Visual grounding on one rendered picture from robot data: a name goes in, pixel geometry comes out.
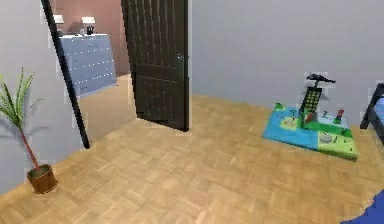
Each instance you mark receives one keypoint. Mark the dark brown room door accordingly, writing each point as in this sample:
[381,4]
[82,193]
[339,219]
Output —
[156,63]

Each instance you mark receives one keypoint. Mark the blue grey chest of drawers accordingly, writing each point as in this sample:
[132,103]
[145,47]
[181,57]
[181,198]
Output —
[88,63]

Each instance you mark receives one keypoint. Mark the blue green toy playset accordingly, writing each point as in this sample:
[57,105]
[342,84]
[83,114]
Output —
[310,130]

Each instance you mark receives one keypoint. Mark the white shade table lamp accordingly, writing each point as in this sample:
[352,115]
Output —
[88,22]
[58,20]

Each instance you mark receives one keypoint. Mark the green potted palm plant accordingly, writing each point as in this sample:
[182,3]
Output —
[20,110]

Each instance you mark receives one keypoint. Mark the blue floor cloth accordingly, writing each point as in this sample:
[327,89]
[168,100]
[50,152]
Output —
[370,211]

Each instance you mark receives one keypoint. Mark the dark frame blue bed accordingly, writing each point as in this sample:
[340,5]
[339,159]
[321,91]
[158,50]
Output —
[375,111]

